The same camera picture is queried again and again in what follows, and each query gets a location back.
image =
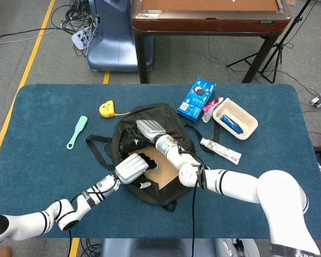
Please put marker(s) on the cream plastic container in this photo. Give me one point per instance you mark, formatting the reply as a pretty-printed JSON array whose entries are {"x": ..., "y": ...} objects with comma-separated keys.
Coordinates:
[{"x": 230, "y": 108}]

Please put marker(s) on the blue table cover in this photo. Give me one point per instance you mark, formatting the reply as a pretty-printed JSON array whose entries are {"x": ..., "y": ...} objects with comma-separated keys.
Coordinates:
[{"x": 56, "y": 174}]

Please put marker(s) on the blue packet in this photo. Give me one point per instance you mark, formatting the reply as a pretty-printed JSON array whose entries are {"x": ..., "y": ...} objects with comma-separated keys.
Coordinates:
[{"x": 231, "y": 123}]

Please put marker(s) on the blue cookie box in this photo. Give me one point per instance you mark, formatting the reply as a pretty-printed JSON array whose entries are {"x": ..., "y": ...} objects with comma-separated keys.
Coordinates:
[{"x": 195, "y": 103}]

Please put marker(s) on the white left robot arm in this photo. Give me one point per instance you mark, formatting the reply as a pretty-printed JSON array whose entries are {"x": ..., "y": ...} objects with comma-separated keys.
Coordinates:
[{"x": 21, "y": 225}]

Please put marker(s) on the grey robot torso base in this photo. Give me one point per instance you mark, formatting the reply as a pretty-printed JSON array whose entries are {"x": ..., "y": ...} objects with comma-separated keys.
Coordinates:
[{"x": 149, "y": 247}]

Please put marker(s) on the brown mahjong table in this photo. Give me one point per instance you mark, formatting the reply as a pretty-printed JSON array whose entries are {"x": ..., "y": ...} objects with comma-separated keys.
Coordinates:
[{"x": 203, "y": 25}]

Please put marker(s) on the brown shoe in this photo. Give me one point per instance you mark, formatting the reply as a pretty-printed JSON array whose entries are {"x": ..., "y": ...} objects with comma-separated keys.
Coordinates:
[{"x": 4, "y": 253}]

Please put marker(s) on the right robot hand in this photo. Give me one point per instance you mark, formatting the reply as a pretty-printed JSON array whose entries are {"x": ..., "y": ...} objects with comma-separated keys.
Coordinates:
[{"x": 149, "y": 129}]

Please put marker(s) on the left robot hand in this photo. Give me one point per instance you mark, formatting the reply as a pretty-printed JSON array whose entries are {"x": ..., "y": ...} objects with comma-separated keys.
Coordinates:
[{"x": 131, "y": 168}]

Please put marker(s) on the black tripod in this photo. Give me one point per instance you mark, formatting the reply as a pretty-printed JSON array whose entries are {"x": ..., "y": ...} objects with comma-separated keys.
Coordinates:
[{"x": 279, "y": 46}]

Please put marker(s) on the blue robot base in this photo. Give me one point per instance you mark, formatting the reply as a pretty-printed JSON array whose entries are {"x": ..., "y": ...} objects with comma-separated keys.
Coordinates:
[{"x": 115, "y": 48}]

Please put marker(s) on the pink white snack packet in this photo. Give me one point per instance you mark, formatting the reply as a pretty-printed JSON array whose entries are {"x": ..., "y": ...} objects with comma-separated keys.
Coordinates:
[{"x": 210, "y": 108}]

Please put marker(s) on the yellow tape measure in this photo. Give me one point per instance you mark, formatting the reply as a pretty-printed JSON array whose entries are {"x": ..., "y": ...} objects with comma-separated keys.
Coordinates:
[{"x": 107, "y": 109}]

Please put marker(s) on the mint green brush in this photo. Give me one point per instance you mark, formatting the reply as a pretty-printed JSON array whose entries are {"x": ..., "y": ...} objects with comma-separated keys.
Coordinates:
[{"x": 79, "y": 129}]

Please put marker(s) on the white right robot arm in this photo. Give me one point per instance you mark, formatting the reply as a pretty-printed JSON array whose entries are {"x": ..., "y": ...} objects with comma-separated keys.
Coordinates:
[{"x": 243, "y": 187}]

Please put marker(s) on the black fabric backpack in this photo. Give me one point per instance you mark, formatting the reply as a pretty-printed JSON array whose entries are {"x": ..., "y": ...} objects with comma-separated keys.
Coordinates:
[{"x": 149, "y": 115}]

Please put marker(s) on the white toothpaste box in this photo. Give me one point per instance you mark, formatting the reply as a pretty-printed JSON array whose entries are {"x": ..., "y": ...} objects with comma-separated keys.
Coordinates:
[{"x": 222, "y": 150}]

